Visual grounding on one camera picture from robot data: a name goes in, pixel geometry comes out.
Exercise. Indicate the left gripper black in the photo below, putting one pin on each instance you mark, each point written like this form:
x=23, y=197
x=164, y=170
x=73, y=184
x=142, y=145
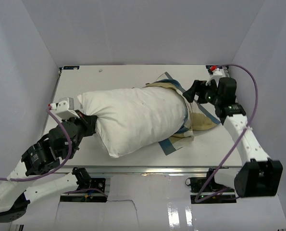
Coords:
x=90, y=122

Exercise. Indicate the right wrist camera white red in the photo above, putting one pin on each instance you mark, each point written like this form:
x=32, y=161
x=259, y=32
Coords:
x=215, y=74

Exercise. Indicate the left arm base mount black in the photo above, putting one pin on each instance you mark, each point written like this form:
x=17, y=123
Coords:
x=84, y=183

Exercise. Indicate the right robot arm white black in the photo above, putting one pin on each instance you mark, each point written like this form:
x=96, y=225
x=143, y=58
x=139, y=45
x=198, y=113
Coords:
x=259, y=175

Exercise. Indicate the blue label left corner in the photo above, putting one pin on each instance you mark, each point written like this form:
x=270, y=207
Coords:
x=71, y=67

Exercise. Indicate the white pillow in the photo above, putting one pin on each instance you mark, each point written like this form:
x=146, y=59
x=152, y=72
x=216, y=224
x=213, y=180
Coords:
x=129, y=119

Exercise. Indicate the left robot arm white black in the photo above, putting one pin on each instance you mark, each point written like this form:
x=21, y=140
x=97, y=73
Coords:
x=45, y=157

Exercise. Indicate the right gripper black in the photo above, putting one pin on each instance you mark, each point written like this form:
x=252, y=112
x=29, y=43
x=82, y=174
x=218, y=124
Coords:
x=199, y=87

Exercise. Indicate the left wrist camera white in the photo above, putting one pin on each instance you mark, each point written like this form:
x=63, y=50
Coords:
x=64, y=108

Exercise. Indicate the blue beige white checked pillowcase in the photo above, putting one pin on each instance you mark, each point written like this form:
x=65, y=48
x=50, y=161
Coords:
x=197, y=118

